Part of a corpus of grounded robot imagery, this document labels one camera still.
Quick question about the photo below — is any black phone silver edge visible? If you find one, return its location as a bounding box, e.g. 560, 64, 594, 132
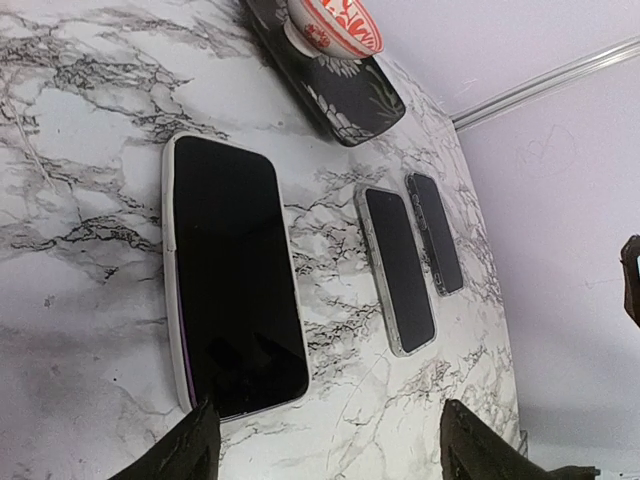
354, 184, 437, 358

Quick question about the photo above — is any black patterned square plate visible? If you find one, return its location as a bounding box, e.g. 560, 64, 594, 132
247, 1, 406, 147

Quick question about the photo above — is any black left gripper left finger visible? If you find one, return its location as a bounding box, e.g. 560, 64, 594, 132
112, 398, 221, 480

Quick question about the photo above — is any translucent grey phone case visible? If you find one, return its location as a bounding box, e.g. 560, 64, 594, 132
160, 133, 309, 425

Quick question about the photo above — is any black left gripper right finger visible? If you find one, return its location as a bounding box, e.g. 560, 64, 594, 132
440, 399, 600, 480

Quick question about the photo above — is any dark phone in case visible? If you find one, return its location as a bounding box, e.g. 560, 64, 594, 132
405, 172, 464, 296

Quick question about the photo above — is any right aluminium corner post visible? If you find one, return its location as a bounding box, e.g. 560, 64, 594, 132
451, 36, 639, 131

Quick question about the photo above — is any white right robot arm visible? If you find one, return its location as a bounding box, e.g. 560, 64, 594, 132
620, 234, 639, 325

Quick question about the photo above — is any red white patterned bowl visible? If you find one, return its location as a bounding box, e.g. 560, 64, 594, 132
283, 0, 384, 60

